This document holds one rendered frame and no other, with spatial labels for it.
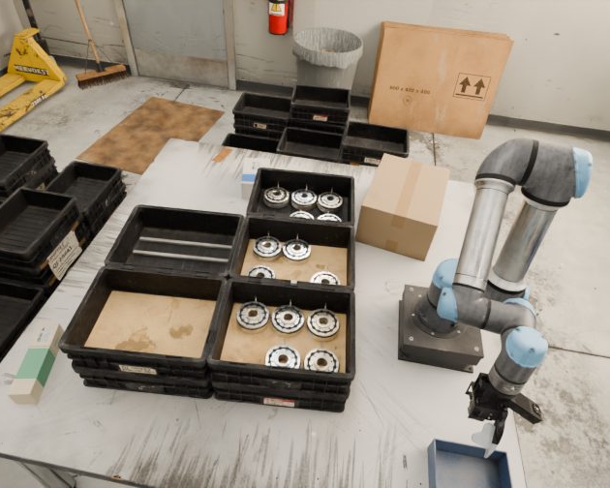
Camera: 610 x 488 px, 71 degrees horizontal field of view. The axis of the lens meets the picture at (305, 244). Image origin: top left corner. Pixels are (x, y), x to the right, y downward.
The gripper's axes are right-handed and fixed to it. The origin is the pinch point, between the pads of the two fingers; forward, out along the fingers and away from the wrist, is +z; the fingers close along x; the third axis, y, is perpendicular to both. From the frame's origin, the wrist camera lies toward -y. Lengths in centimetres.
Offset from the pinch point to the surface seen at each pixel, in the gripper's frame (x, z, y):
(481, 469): 0.6, 17.3, -5.0
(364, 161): -173, 14, 44
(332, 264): -51, -3, 48
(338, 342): -20.0, 1.6, 40.6
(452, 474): 4.0, 17.7, 3.1
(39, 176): -111, 25, 217
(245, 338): -14, 2, 68
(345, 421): -3.9, 17.0, 34.3
